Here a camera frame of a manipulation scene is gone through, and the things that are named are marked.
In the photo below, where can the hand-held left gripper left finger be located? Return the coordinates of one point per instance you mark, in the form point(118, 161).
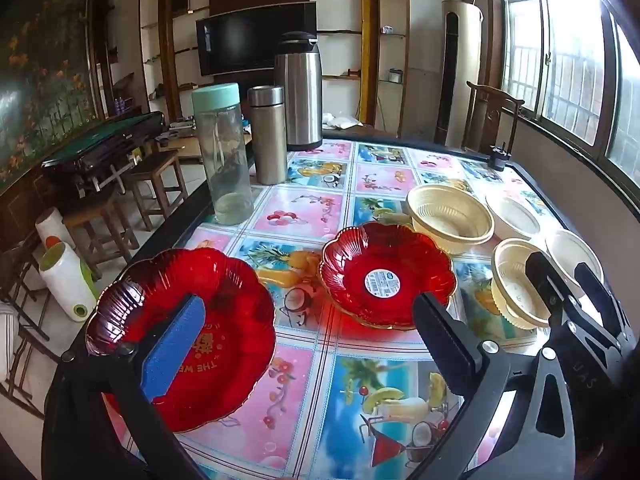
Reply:
point(175, 345)

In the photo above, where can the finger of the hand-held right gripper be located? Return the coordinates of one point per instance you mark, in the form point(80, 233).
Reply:
point(597, 295)
point(547, 280)

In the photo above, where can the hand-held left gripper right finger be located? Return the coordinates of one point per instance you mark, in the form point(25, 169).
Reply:
point(445, 345)

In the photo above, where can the cream disposable bowl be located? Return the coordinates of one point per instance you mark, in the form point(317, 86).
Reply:
point(445, 220)
point(515, 285)
point(570, 255)
point(515, 217)

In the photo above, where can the red plate with gold lettering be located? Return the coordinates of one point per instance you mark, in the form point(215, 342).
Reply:
point(230, 310)

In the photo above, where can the red plate with round label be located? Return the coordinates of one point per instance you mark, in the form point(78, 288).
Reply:
point(390, 265)

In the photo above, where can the white and green plastic stool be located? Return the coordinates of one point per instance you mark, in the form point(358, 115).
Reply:
point(65, 285)

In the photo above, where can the small black clamp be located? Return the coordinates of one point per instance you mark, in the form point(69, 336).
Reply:
point(498, 160)

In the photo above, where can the printed fruit tablecloth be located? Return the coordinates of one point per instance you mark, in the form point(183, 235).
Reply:
point(310, 375)

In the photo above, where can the wooden stool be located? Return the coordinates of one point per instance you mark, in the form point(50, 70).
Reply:
point(85, 210)
point(150, 162)

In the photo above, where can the striped cushion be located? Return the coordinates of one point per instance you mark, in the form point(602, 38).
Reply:
point(7, 340)

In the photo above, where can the white plastic stool orange hole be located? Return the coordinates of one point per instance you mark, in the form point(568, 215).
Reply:
point(50, 225)

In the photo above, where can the dark wooden chair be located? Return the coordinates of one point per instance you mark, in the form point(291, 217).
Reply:
point(15, 260)

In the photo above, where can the clear bottle with mint lid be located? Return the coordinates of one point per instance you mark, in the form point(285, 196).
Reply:
point(227, 160)

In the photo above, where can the wooden armchair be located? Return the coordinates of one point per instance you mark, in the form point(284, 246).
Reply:
point(492, 94)

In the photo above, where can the wooden television cabinet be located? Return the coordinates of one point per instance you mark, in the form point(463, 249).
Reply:
point(182, 150)

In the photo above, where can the barred window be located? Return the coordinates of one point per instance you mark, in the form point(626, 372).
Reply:
point(570, 60)

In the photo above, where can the green mahjong table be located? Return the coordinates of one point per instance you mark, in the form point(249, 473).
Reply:
point(100, 135)

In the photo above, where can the small steel thermos cup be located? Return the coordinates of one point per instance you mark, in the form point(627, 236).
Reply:
point(267, 135)

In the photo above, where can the cream standing air conditioner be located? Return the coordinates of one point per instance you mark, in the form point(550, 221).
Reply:
point(465, 60)

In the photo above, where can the small metal tin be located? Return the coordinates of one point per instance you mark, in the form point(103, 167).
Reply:
point(395, 75)

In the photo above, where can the large steel thermos flask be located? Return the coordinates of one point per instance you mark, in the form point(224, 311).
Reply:
point(297, 90)

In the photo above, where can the large flower painting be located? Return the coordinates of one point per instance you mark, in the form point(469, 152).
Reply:
point(40, 85)

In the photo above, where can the black flat television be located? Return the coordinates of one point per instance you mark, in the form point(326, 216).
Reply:
point(255, 35)

